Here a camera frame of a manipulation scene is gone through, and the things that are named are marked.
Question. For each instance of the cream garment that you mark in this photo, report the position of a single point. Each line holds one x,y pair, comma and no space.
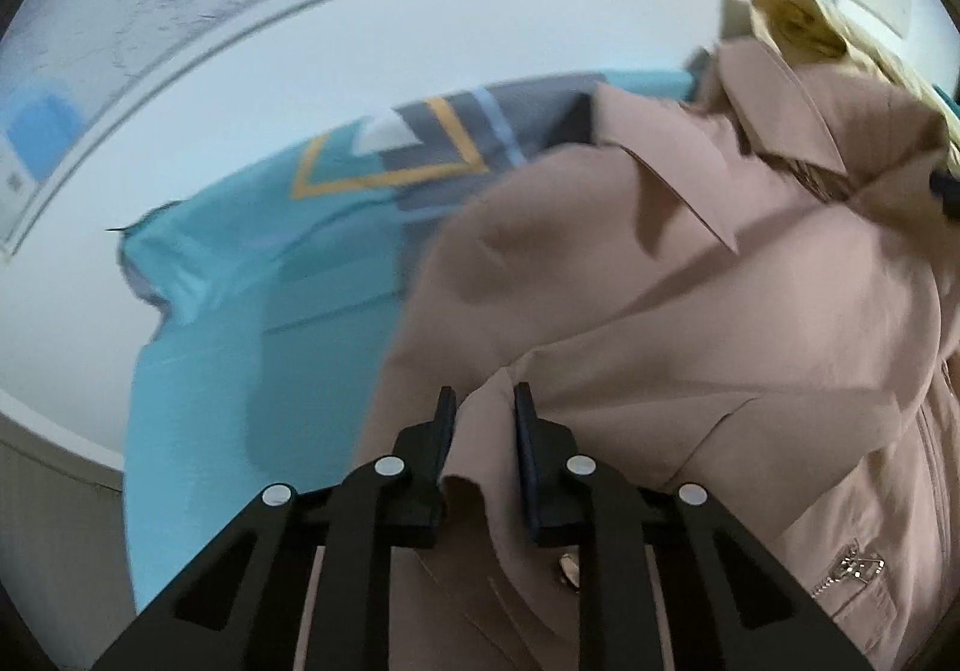
795,19

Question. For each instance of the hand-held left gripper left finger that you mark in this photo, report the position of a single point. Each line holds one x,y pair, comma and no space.
439,446

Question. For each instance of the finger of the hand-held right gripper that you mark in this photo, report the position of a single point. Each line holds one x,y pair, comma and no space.
946,195

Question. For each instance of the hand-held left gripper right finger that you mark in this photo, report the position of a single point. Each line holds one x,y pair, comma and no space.
526,461

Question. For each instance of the pink jacket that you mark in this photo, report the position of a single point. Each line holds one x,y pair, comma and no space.
675,341

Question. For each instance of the blue printed bed sheet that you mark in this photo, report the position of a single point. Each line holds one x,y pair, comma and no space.
262,341

